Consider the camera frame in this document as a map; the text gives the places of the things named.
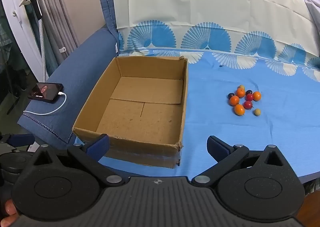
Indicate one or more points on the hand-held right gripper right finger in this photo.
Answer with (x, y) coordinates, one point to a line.
(218, 149)

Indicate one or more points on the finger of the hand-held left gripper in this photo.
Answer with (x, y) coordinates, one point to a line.
(18, 139)

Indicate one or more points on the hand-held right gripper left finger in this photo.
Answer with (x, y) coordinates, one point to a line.
(98, 146)

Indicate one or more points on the brown cardboard box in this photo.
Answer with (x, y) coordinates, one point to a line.
(140, 117)

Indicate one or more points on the red cherry tomato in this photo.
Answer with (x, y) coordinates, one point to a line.
(249, 97)
(248, 105)

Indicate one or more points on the person's left hand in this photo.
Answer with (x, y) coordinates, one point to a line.
(10, 213)

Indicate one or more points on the black smartphone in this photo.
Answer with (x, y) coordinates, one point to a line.
(45, 92)

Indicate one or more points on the blue sofa cover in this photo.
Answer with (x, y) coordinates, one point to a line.
(82, 67)

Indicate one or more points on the white curtain clip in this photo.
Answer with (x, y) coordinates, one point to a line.
(61, 49)

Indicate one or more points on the white door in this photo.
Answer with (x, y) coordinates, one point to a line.
(17, 29)

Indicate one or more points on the grey curtain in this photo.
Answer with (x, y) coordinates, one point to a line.
(60, 24)

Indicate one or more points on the grey cloth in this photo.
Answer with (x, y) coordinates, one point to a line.
(311, 2)

